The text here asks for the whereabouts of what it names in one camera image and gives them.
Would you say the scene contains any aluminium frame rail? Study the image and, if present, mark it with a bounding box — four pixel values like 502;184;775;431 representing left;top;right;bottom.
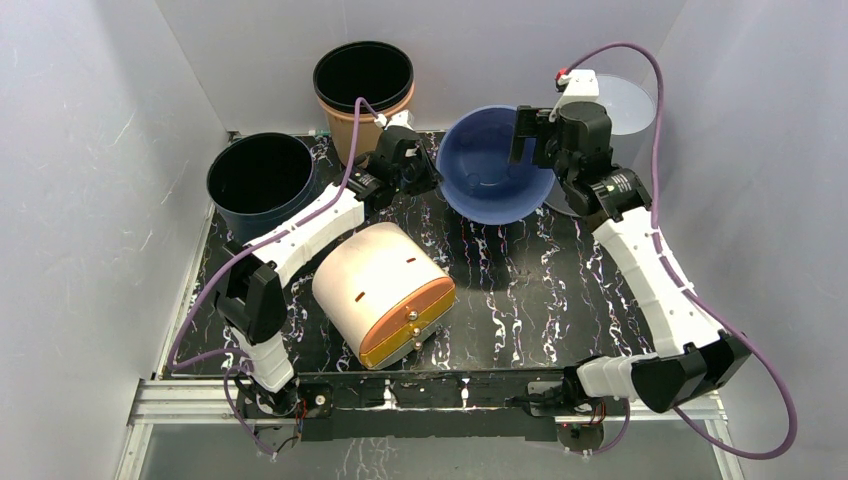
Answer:
115;380;745;479

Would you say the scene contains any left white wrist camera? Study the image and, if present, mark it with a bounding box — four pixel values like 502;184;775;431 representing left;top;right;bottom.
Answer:
374;110;414;130

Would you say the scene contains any dark navy bucket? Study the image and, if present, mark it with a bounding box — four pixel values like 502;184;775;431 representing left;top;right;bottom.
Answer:
206;133;319;244

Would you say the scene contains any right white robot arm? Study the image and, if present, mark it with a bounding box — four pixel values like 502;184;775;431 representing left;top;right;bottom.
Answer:
509;101;751;414

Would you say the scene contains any blue plastic bucket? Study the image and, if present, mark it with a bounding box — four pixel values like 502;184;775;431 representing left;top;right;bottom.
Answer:
436;105;555;225

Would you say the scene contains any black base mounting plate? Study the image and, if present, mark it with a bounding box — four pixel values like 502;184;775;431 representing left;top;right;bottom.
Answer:
234;367;625;443

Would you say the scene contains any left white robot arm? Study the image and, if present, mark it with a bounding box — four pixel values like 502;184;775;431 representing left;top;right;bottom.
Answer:
215;121;456;416

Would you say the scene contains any large grey container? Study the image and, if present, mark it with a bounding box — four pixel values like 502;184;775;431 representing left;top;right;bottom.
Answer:
546;72;657;219

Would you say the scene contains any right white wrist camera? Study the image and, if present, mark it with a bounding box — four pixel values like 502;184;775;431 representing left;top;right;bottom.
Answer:
556;69;600;108

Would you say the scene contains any tan bucket black rim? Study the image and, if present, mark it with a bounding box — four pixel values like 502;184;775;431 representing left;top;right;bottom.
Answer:
312;40;416;167

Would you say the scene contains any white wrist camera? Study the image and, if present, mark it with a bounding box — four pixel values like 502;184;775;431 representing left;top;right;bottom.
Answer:
556;69;600;108
374;110;414;130

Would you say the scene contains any white orange drawer box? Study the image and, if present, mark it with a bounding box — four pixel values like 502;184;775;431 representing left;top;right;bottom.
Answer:
312;222;456;370

